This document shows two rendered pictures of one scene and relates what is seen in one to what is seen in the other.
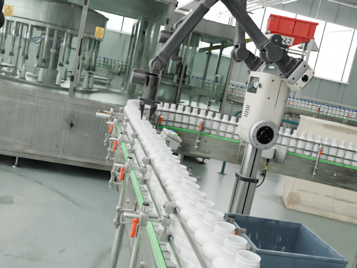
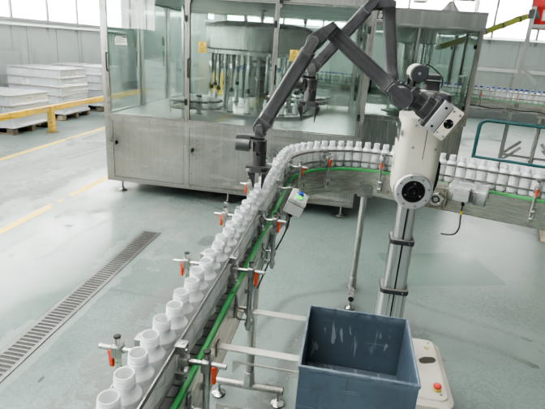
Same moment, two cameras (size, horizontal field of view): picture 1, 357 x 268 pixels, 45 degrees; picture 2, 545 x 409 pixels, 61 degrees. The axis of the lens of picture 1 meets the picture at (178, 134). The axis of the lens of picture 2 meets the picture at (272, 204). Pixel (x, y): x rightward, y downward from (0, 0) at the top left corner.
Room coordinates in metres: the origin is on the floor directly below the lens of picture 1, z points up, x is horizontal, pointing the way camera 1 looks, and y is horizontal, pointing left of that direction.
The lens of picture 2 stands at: (0.25, -0.57, 1.74)
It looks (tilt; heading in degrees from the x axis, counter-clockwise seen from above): 19 degrees down; 21
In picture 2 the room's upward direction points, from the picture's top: 4 degrees clockwise
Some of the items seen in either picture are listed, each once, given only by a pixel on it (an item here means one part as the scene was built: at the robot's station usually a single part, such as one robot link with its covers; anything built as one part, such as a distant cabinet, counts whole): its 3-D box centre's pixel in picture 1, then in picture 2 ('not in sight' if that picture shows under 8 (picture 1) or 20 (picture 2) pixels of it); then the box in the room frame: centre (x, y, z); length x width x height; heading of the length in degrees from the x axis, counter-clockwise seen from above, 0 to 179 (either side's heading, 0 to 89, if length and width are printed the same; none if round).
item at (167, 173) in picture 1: (168, 187); (196, 296); (1.20, 0.00, 1.08); 0.06 x 0.06 x 0.17
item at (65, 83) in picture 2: not in sight; (49, 91); (7.71, 7.54, 0.50); 1.23 x 1.04 x 1.00; 103
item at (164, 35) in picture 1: (170, 33); (303, 75); (2.41, 0.16, 1.60); 0.12 x 0.09 x 0.12; 104
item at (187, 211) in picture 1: (190, 228); (151, 368); (0.91, -0.07, 1.08); 0.06 x 0.06 x 0.17
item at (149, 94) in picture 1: (150, 94); (259, 160); (1.95, 0.16, 1.28); 0.10 x 0.07 x 0.07; 103
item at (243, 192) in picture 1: (239, 209); (395, 274); (2.33, -0.42, 0.74); 0.11 x 0.11 x 0.40; 13
